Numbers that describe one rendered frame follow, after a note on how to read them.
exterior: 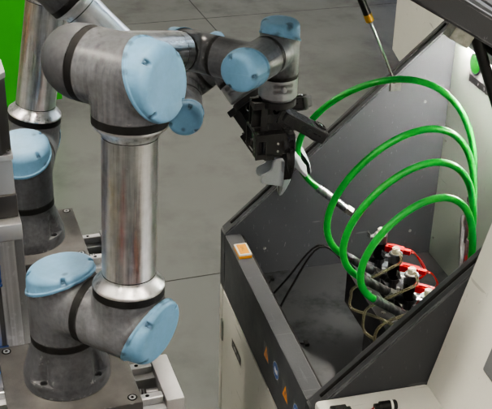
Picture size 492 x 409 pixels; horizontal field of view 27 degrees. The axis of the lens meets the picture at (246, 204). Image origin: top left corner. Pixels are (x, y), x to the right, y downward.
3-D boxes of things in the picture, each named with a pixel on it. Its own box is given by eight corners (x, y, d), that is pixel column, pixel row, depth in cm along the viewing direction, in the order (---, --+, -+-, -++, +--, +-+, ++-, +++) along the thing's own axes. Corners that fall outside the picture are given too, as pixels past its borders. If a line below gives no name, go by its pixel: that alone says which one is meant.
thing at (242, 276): (223, 290, 249) (224, 234, 242) (241, 289, 250) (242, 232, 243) (301, 464, 197) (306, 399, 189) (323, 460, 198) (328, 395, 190)
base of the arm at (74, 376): (30, 408, 172) (25, 361, 167) (19, 355, 184) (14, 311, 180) (118, 392, 176) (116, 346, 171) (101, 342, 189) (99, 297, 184)
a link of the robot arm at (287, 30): (249, 22, 186) (272, 10, 192) (248, 78, 191) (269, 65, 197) (287, 30, 182) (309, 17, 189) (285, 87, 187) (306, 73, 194)
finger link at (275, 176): (257, 196, 204) (258, 155, 200) (285, 193, 206) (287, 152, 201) (261, 204, 201) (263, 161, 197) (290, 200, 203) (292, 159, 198)
